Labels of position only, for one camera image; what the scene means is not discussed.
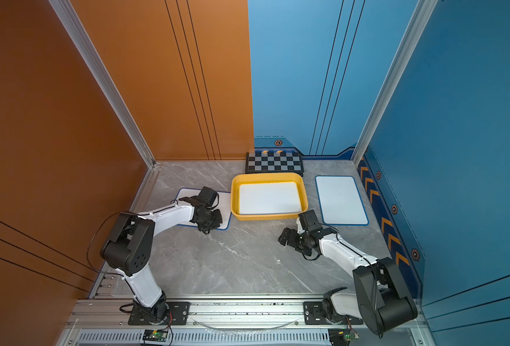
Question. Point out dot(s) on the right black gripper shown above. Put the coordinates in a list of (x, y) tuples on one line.
[(291, 240)]

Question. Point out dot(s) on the blue-framed whiteboard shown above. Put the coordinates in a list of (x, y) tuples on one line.
[(222, 204), (340, 201)]

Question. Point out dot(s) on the aluminium front rail frame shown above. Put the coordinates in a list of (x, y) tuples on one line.
[(226, 320)]

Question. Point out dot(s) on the yellow plastic storage box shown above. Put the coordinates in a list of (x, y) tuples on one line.
[(266, 178)]

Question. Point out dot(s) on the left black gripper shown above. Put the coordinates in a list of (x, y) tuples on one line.
[(220, 220)]

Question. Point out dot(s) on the left green circuit board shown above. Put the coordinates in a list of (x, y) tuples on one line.
[(155, 336)]

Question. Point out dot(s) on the black grey checkerboard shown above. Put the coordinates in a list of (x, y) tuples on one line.
[(274, 161)]

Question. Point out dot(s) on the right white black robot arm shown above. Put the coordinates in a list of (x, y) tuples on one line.
[(382, 299)]

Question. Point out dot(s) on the right aluminium corner post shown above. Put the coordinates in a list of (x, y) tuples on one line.
[(416, 27)]

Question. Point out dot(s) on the left aluminium corner post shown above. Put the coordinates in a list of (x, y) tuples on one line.
[(81, 40)]

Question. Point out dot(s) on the green circuit board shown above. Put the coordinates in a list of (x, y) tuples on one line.
[(155, 336), (343, 337)]

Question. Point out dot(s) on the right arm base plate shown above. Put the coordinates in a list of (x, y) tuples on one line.
[(314, 314)]

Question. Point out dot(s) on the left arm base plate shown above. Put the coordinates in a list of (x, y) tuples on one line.
[(177, 312)]

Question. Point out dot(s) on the right green circuit board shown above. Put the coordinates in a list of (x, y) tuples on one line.
[(343, 337)]

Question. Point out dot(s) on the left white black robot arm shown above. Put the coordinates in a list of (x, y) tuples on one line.
[(127, 249)]

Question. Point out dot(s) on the yellow-framed whiteboard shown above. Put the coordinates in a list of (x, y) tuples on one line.
[(269, 198)]

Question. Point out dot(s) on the aluminium corner post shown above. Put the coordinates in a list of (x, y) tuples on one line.
[(81, 40), (416, 27)]

